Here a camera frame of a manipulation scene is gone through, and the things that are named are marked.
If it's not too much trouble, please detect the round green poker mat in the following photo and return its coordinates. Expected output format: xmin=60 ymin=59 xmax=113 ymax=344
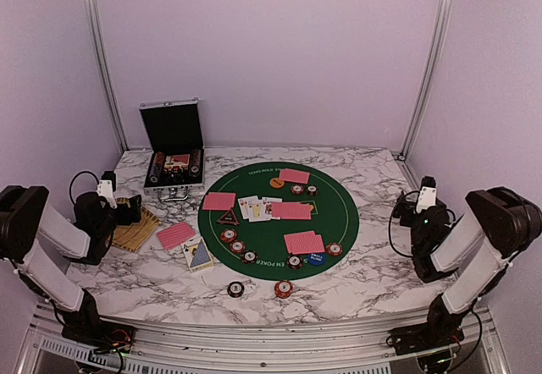
xmin=197 ymin=162 xmax=359 ymax=281

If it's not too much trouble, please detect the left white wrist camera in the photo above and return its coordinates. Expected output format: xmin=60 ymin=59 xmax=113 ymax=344
xmin=97 ymin=171 xmax=118 ymax=209

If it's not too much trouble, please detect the right chip row in case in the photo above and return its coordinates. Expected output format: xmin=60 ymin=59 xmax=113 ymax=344
xmin=188 ymin=149 xmax=202 ymax=178

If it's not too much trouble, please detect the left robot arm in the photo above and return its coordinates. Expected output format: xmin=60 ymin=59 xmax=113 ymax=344
xmin=1 ymin=185 xmax=141 ymax=344

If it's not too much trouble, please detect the left aluminium frame post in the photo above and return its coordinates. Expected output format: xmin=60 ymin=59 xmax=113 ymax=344
xmin=84 ymin=0 xmax=128 ymax=152

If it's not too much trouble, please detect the front aluminium rail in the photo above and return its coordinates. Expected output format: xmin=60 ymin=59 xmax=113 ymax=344
xmin=16 ymin=305 xmax=509 ymax=374

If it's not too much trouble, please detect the woven bamboo tray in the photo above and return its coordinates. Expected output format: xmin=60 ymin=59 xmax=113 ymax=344
xmin=113 ymin=206 xmax=160 ymax=253

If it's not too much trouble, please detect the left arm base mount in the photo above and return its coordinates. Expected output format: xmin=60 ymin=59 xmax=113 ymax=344
xmin=61 ymin=314 xmax=136 ymax=354

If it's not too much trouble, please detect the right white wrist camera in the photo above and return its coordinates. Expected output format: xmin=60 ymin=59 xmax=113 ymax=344
xmin=415 ymin=176 xmax=437 ymax=214

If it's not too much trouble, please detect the red-backed card deck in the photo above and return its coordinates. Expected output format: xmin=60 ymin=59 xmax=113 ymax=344
xmin=157 ymin=223 xmax=196 ymax=250

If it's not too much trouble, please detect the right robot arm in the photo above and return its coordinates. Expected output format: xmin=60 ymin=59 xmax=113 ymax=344
xmin=390 ymin=186 xmax=541 ymax=347

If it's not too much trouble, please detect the face-down community card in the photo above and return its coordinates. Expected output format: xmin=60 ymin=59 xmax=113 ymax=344
xmin=271 ymin=202 xmax=298 ymax=219
xmin=290 ymin=203 xmax=312 ymax=220

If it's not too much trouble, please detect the blue small blind button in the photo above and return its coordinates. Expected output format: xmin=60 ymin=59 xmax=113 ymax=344
xmin=307 ymin=253 xmax=326 ymax=267

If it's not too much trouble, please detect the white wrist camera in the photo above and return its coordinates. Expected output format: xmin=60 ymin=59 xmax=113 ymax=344
xmin=97 ymin=171 xmax=118 ymax=209
xmin=415 ymin=176 xmax=437 ymax=214

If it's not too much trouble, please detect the left chip row in case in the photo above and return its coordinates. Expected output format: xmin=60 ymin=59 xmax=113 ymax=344
xmin=147 ymin=151 xmax=166 ymax=184

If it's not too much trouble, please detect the dealt card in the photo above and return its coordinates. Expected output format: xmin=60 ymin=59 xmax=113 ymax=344
xmin=284 ymin=231 xmax=318 ymax=255
xmin=202 ymin=192 xmax=236 ymax=211
xmin=279 ymin=168 xmax=311 ymax=184

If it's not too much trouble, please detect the aluminium frame post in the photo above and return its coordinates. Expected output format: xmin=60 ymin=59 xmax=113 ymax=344
xmin=398 ymin=0 xmax=452 ymax=161
xmin=84 ymin=0 xmax=128 ymax=152

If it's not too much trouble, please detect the playing card box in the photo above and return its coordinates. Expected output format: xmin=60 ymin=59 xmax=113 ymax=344
xmin=181 ymin=236 xmax=214 ymax=273

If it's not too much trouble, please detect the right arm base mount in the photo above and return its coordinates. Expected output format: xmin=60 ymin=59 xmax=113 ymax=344
xmin=386 ymin=322 xmax=465 ymax=355

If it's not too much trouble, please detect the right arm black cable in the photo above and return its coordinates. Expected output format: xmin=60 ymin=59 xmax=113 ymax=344
xmin=388 ymin=191 xmax=484 ymax=349

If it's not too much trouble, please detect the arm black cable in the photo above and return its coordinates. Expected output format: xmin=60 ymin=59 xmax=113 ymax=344
xmin=388 ymin=191 xmax=484 ymax=349
xmin=67 ymin=170 xmax=107 ymax=206

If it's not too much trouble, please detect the face-up community card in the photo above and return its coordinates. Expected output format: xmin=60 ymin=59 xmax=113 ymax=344
xmin=237 ymin=195 xmax=259 ymax=220
xmin=262 ymin=196 xmax=283 ymax=220
xmin=247 ymin=199 xmax=269 ymax=223

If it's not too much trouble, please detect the black poker chip stack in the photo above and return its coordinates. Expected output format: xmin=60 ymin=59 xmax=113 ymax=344
xmin=227 ymin=281 xmax=245 ymax=298

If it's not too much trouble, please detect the orange big blind button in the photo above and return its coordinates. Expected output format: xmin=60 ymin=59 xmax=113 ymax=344
xmin=269 ymin=178 xmax=285 ymax=189

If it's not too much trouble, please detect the triangular all-in button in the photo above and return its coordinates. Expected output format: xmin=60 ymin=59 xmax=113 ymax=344
xmin=217 ymin=208 xmax=239 ymax=226

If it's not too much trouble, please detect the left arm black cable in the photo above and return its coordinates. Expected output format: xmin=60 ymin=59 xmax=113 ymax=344
xmin=67 ymin=170 xmax=107 ymax=206

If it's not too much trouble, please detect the red poker chip stack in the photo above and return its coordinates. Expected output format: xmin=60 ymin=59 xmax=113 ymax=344
xmin=274 ymin=280 xmax=293 ymax=299

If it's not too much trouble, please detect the card deck in case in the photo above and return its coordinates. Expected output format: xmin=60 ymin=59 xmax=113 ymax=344
xmin=163 ymin=154 xmax=191 ymax=172

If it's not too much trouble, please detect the chip row in case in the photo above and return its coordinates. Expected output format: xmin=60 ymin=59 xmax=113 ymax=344
xmin=147 ymin=151 xmax=166 ymax=184
xmin=188 ymin=149 xmax=202 ymax=178

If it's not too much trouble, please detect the right aluminium frame post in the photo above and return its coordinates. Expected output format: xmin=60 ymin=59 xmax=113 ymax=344
xmin=398 ymin=0 xmax=452 ymax=161

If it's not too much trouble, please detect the aluminium poker case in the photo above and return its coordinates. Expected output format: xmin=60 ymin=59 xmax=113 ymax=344
xmin=139 ymin=97 xmax=205 ymax=203

